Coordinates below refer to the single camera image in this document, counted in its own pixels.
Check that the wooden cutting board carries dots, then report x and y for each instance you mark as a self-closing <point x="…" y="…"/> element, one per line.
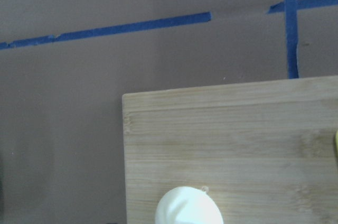
<point x="265" y="150"/>

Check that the yellow plastic knife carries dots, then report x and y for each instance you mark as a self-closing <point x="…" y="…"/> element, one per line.
<point x="336" y="143"/>

